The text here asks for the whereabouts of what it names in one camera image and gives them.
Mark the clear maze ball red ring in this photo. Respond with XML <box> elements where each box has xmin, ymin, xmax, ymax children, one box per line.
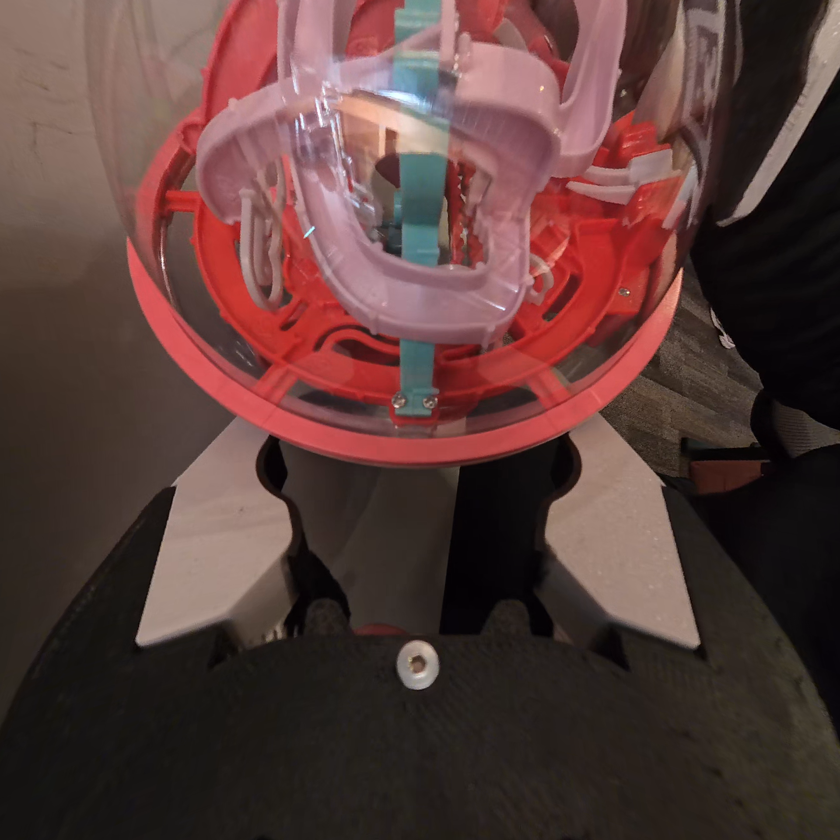
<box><xmin>85</xmin><ymin>0</ymin><xmax>718</xmax><ymax>636</ymax></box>

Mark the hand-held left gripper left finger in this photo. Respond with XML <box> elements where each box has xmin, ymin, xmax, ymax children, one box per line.
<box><xmin>134</xmin><ymin>419</ymin><xmax>306</xmax><ymax>651</ymax></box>

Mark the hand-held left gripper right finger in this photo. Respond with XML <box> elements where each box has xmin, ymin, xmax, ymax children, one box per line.
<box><xmin>533</xmin><ymin>419</ymin><xmax>708</xmax><ymax>659</ymax></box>

